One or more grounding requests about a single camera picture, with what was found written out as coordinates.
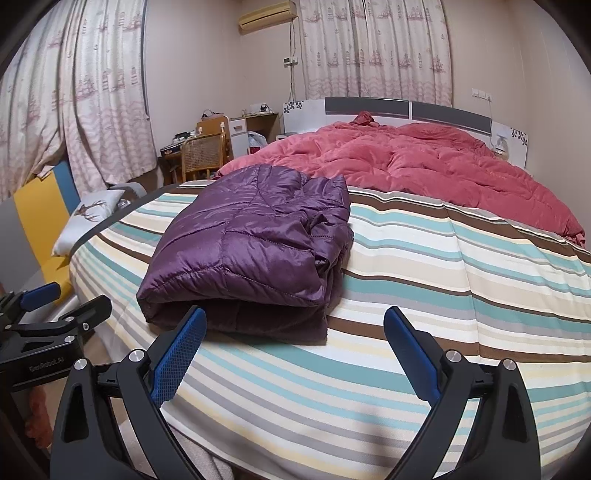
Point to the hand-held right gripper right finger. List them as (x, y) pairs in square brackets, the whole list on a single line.
[(411, 355)]

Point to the red comforter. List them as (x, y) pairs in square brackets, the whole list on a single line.
[(415, 170)]

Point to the wooden board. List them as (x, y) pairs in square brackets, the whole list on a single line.
[(212, 124)]

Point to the wooden desk with drawers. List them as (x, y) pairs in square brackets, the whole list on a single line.
[(242, 134)]

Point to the wooden rattan-back chair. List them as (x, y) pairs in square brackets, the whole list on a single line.
[(201, 154)]

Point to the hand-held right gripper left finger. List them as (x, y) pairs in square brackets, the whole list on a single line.
[(180, 355)]

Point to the patterned window curtain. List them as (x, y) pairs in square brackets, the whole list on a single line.
[(374, 46)]

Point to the white wall socket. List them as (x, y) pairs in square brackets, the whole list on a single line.
[(481, 95)]

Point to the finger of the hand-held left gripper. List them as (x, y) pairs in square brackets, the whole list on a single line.
[(83, 316), (41, 295)]

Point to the yellow and blue mat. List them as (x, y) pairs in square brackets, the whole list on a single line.
[(39, 207)]

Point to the white and grey headboard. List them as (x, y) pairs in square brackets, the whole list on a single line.
[(369, 106)]

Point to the white plastic bag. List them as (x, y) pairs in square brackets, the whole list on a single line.
[(256, 141)]

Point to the long patterned side curtain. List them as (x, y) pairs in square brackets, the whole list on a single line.
[(83, 92)]

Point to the deer print pillow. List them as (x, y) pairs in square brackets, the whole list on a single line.
[(90, 217)]

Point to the purple quilted down jacket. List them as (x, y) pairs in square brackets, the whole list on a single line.
[(240, 240)]

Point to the grey cushion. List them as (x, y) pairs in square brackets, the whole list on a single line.
[(131, 194)]

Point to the striped bed sheet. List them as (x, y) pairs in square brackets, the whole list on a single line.
[(392, 286)]

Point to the dark box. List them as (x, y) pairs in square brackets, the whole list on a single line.
[(171, 148)]

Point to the beige air conditioner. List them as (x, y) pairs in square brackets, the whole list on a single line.
[(268, 14)]

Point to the white power strip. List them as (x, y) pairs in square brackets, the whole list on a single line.
[(258, 110)]

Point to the white wall thermostat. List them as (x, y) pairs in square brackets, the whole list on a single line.
[(290, 60)]

